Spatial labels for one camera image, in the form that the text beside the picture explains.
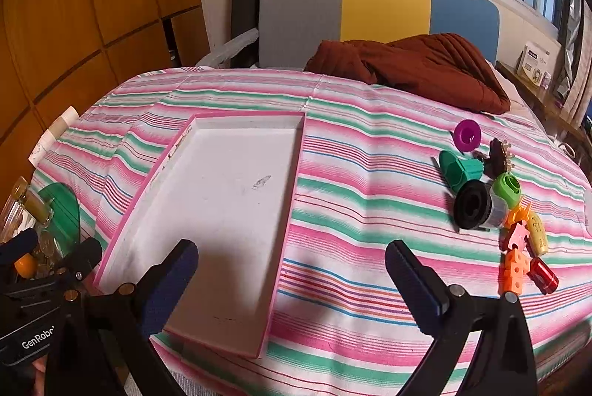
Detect yellow perforated egg shell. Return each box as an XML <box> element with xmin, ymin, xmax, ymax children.
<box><xmin>527</xmin><ymin>212</ymin><xmax>549</xmax><ymax>257</ymax></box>

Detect pink white shallow tray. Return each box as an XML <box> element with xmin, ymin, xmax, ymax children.
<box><xmin>95</xmin><ymin>112</ymin><xmax>306</xmax><ymax>358</ymax></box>

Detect rust brown quilted jacket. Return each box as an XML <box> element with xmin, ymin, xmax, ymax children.
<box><xmin>305</xmin><ymin>34</ymin><xmax>511</xmax><ymax>115</ymax></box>

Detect wooden side shelf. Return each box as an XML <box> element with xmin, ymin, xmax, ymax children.
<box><xmin>495</xmin><ymin>61</ymin><xmax>591</xmax><ymax>170</ymax></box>

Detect red puzzle piece block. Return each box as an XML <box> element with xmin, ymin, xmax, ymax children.
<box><xmin>500</xmin><ymin>222</ymin><xmax>530</xmax><ymax>252</ymax></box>

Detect small glass bottle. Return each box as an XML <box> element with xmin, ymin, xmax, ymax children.
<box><xmin>11</xmin><ymin>177</ymin><xmax>53</xmax><ymax>227</ymax></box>

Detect orange linking cubes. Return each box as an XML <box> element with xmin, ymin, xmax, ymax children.
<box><xmin>500</xmin><ymin>248</ymin><xmax>530</xmax><ymax>296</ymax></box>

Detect orange fruit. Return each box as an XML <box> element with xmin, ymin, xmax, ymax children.
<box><xmin>14</xmin><ymin>253</ymin><xmax>37</xmax><ymax>279</ymax></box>

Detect grey yellow blue headboard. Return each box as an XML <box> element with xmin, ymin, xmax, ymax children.
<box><xmin>259</xmin><ymin>0</ymin><xmax>500</xmax><ymax>70</ymax></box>

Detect red shiny capsule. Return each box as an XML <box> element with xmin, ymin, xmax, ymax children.
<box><xmin>529</xmin><ymin>257</ymin><xmax>559</xmax><ymax>295</ymax></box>

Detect purple button-top toy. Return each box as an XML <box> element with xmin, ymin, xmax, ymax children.
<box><xmin>453</xmin><ymin>119</ymin><xmax>482</xmax><ymax>153</ymax></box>

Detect teal green ribbed cup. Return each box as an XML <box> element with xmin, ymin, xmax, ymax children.
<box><xmin>438</xmin><ymin>150</ymin><xmax>485</xmax><ymax>194</ymax></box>

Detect black grey cylinder jar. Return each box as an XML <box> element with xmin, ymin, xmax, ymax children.
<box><xmin>453</xmin><ymin>180</ymin><xmax>509</xmax><ymax>230</ymax></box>

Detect striped pink green blanket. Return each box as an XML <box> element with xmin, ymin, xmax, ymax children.
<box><xmin>28</xmin><ymin>66</ymin><xmax>592</xmax><ymax>396</ymax></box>

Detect brown massage brush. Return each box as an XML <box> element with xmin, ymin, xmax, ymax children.
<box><xmin>474</xmin><ymin>138</ymin><xmax>515</xmax><ymax>180</ymax></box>

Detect lime green round toy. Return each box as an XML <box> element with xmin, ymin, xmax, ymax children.
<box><xmin>492</xmin><ymin>172</ymin><xmax>522</xmax><ymax>210</ymax></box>

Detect orange gear toy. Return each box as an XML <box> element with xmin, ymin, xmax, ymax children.
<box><xmin>504</xmin><ymin>203</ymin><xmax>532</xmax><ymax>229</ymax></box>

